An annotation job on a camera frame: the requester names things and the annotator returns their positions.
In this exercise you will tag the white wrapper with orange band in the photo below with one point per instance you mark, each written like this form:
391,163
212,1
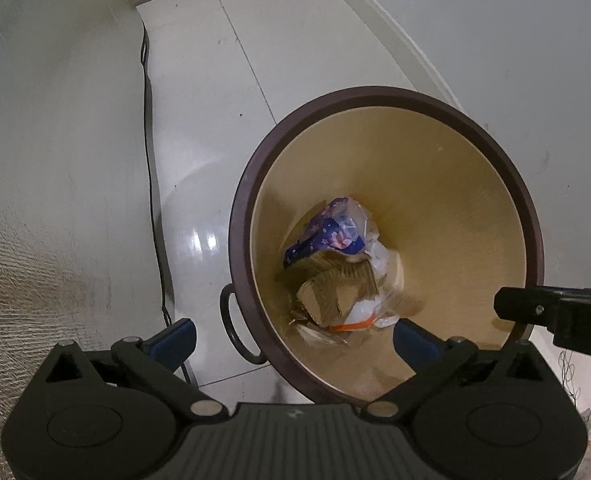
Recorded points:
358,322

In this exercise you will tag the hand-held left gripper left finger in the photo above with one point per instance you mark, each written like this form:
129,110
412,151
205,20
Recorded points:
173,342

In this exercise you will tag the blue floral wrapper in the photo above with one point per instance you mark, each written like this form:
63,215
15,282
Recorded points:
331,236

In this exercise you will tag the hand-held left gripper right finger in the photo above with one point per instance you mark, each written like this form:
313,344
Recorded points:
413,342

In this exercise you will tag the torn brown cardboard piece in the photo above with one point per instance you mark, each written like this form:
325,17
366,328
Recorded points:
338,290

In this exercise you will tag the silver foil mat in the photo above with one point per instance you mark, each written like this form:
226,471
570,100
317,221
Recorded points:
35,300

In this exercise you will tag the white baseboard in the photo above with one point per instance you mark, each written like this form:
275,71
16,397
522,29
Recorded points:
405,40

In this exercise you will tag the clear plastic bag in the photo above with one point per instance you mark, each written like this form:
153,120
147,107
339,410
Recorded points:
380,260

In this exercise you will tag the brown-rimmed beige trash bin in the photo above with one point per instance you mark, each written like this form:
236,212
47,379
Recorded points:
450,200

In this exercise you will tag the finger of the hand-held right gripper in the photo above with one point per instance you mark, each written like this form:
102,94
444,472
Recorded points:
523,307

